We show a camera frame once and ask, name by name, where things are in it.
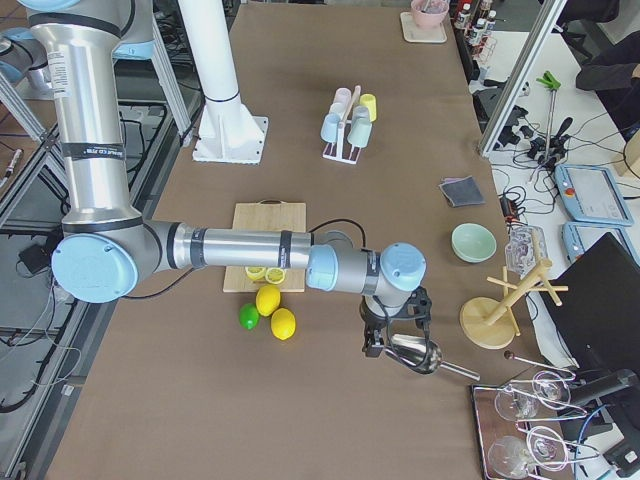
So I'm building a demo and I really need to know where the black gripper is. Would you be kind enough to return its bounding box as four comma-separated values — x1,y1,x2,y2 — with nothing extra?
359,286,431,358

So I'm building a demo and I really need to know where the green cup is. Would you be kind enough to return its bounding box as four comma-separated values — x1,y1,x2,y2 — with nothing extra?
347,118,372,149

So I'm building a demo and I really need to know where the pink cup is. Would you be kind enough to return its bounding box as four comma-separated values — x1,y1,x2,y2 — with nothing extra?
333,87,352,107

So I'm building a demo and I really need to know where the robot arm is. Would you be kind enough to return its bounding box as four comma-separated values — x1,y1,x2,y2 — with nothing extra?
26,1,434,368

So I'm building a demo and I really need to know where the light blue cup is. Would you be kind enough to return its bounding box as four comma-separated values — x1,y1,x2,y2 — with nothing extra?
320,112,341,144

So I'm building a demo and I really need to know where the grey cup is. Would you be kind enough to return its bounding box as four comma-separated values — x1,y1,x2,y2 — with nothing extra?
351,105,371,125

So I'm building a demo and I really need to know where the yellow cup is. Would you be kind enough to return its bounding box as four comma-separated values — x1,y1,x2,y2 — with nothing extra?
359,93,377,122

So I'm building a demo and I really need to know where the white cup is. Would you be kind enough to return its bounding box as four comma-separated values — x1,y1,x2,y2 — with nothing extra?
329,101,348,118

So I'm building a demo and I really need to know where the metal scoop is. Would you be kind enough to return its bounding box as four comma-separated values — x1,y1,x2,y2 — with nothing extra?
385,334,480,381

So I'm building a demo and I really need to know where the wooden mug tree stand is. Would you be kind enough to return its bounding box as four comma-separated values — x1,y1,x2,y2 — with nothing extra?
459,226,569,349

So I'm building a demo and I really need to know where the green bowl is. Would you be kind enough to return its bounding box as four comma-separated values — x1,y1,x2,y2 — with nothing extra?
451,223,497,263

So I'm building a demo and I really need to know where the grey folded cloth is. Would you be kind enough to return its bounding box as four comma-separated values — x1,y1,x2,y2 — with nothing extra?
439,176,485,208

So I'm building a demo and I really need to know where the lemon slice lower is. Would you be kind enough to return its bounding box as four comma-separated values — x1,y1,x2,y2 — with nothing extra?
264,267,287,285

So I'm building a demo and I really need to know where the lemon slice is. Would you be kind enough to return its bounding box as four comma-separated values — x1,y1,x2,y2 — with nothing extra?
244,266,267,282
264,267,287,285

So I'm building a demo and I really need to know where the whole yellow lemon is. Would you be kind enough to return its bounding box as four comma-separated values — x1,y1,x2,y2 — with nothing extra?
255,284,281,317

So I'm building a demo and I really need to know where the black tray with glasses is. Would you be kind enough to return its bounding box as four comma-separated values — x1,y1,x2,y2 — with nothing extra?
471,369,599,479

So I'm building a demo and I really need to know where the lemon slice upper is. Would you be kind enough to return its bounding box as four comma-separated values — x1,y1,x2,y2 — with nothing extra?
244,266,267,282

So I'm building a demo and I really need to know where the green lime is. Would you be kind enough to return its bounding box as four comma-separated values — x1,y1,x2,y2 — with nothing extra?
238,303,261,330

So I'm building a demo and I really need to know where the blue teach pendant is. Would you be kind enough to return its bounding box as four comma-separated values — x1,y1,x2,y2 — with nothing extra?
561,221,636,263
554,165,634,226

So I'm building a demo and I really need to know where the bamboo cutting board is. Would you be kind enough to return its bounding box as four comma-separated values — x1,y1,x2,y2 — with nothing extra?
222,202,307,293

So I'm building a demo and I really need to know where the beige tray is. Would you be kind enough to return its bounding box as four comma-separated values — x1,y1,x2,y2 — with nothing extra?
400,11,447,44

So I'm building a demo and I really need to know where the pink bowl with ice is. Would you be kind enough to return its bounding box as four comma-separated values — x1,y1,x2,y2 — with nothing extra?
410,0,449,28

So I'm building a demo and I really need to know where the white wire cup holder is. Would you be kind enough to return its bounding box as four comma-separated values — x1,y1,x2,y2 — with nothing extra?
322,85,365,165

